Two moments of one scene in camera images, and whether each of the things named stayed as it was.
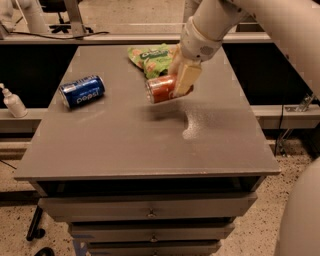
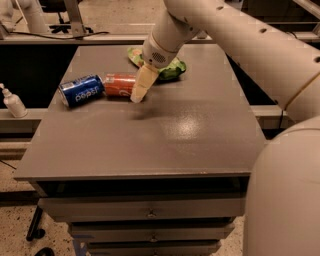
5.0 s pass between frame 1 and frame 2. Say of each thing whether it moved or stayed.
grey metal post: stayed
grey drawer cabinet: stayed
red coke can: moved
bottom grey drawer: stayed
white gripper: moved
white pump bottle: stayed
